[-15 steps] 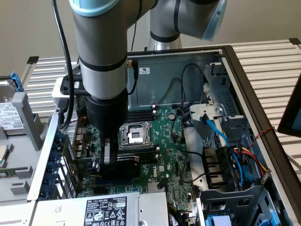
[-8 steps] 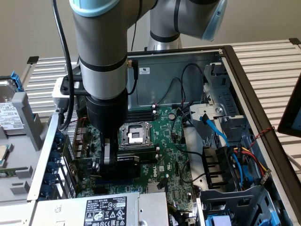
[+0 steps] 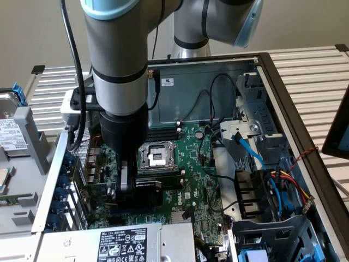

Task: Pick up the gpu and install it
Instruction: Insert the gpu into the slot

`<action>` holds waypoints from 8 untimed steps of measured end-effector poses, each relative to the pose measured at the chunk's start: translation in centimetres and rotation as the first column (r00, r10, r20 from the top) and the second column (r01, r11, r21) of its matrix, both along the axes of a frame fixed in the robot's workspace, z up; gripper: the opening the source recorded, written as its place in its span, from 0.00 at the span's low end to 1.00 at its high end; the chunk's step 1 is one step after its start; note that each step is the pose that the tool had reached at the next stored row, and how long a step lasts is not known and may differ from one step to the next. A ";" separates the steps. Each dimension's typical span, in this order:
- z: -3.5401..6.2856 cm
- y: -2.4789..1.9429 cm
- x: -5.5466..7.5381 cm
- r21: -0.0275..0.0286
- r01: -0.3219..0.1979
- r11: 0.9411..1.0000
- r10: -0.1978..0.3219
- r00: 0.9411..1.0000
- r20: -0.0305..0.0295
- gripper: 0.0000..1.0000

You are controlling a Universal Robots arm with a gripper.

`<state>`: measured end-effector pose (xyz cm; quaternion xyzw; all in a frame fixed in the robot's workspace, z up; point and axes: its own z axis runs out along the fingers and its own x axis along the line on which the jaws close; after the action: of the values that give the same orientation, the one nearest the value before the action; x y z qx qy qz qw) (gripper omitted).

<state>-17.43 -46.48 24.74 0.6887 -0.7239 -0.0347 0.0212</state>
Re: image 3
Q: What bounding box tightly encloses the green RAM stick on rack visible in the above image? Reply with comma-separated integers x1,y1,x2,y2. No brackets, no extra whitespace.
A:
0,193,33,207

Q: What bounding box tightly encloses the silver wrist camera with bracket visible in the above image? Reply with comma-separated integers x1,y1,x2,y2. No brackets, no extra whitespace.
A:
60,87,96,129

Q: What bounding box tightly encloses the graphics card with black cooler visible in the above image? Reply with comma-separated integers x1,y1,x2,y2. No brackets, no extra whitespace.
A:
79,177,165,212

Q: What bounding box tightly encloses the grey disk bay cage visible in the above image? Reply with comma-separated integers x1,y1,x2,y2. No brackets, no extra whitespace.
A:
227,214,336,262

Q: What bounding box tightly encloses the green motherboard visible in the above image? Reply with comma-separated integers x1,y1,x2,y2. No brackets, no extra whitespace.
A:
88,123,232,248

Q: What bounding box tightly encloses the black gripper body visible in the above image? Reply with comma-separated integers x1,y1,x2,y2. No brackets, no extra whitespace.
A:
99,105,149,163

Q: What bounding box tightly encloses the blue SATA wire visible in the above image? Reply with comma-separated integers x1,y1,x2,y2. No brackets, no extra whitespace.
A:
231,131,288,221

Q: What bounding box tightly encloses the silver optical drive bay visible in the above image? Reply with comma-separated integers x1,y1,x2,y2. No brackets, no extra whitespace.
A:
234,72,287,143

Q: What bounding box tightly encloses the silver chipset heatsink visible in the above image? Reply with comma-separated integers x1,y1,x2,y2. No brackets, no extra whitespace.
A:
170,211,193,225

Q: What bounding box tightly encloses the open grey PC case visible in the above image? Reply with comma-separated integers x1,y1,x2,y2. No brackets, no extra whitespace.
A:
31,51,349,262

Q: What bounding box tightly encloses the dark framed screen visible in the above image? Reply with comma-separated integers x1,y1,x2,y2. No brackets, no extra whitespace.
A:
321,84,349,165

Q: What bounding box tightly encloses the black wire loop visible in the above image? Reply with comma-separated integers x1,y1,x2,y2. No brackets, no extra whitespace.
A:
209,73,237,124

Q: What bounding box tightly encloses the thick black camera cable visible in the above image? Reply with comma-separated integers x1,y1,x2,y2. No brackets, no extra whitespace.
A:
59,0,88,153

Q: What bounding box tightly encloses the silver power supply with label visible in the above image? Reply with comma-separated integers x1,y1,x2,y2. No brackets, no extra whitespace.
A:
35,222,197,262

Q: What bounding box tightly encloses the black plastic fan shroud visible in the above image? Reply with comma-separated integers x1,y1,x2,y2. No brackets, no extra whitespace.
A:
234,169,275,221

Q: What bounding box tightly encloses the red black twisted wire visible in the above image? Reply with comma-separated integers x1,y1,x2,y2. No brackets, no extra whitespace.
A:
288,146,319,173
81,135,103,164

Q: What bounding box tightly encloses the thin black cable gold plug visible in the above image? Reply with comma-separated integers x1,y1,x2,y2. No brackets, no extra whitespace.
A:
147,69,162,111

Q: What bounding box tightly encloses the hard disk in blue carrier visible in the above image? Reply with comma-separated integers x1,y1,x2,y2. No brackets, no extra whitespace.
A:
0,84,29,158

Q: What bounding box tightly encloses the blue disk carrier in bay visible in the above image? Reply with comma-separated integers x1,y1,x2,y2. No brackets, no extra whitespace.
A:
237,244,328,262

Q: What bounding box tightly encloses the black wire across motherboard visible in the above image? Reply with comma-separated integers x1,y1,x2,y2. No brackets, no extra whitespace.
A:
198,124,236,182

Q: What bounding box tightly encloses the grey parts rack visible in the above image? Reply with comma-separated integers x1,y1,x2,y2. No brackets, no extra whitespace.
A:
0,106,51,235

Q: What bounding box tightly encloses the metal CPU socket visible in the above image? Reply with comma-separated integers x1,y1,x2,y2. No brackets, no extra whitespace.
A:
137,141,179,174

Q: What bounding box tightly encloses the yellow red black wire bundle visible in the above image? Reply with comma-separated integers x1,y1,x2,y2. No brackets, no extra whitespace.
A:
268,168,316,216

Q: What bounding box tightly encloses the silver CPU chip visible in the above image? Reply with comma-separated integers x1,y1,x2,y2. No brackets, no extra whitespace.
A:
0,166,16,196

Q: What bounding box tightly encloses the black RAM slot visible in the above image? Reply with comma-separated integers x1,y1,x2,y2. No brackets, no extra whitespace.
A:
148,130,182,144
148,124,182,136
136,170,186,180

